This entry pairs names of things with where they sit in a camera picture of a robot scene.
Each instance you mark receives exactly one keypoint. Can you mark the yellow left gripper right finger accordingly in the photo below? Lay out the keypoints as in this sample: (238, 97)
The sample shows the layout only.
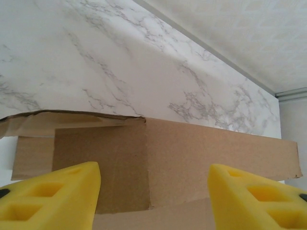
(230, 198)

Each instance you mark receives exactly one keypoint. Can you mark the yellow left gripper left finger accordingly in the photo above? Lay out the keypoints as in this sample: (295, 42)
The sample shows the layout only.
(79, 196)

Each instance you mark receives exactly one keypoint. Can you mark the brown cardboard box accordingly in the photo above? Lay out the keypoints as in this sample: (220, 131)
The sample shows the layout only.
(180, 155)

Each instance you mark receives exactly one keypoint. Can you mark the aluminium frame post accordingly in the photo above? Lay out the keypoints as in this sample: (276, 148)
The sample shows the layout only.
(295, 94)

